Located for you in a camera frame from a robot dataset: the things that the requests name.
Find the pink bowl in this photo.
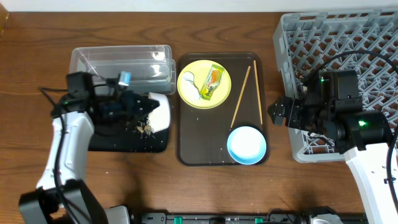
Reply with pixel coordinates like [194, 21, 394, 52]
[148, 93, 171, 133]

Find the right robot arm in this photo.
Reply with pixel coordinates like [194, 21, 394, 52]
[267, 70, 397, 223]

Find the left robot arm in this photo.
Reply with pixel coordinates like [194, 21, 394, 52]
[19, 72, 169, 223]

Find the black waste tray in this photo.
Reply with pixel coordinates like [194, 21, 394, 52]
[80, 93, 171, 154]

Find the grey dishwasher rack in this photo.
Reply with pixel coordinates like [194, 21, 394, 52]
[273, 8, 398, 164]

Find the food scraps pile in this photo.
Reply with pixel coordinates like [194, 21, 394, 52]
[136, 122, 152, 136]

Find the clear plastic bin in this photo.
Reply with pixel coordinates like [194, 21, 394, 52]
[69, 45, 176, 95]

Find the crumpled white tissue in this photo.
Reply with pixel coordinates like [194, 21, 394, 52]
[182, 72, 200, 102]

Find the left wooden chopstick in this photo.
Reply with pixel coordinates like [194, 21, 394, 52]
[230, 66, 251, 128]

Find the wooden chopstick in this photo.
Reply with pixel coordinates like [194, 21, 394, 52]
[230, 66, 251, 128]
[253, 60, 263, 124]

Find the blue bowl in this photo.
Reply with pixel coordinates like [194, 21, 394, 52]
[226, 126, 267, 165]

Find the dark brown serving tray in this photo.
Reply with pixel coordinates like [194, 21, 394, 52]
[177, 52, 268, 166]

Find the right wooden chopstick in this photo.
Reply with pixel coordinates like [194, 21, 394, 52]
[253, 60, 263, 124]

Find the yellow plate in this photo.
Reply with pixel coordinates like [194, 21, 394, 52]
[177, 60, 232, 109]

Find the green snack wrapper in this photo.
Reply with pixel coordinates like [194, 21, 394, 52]
[199, 65, 225, 100]

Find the left black cable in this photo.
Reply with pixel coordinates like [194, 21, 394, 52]
[39, 82, 122, 224]

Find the black cable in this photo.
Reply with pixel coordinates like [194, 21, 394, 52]
[39, 82, 122, 224]
[306, 50, 398, 212]

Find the right black cable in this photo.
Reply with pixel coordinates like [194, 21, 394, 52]
[306, 50, 398, 212]

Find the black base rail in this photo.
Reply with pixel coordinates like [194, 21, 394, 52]
[139, 212, 368, 224]

